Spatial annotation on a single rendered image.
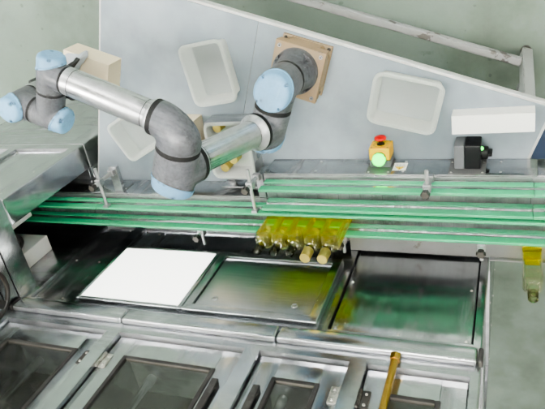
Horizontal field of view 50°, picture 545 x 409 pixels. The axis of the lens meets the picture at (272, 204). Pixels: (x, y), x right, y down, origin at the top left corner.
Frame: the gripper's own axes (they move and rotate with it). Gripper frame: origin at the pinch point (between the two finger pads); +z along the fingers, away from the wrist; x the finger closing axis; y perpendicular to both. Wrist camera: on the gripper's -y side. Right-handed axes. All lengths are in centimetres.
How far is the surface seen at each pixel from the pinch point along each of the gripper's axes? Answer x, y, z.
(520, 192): -4, -137, 14
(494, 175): -2, -129, 22
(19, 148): 64, 53, 30
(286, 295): 47, -82, -11
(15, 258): 73, 16, -19
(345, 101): -4, -77, 34
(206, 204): 46, -40, 18
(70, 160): 55, 24, 25
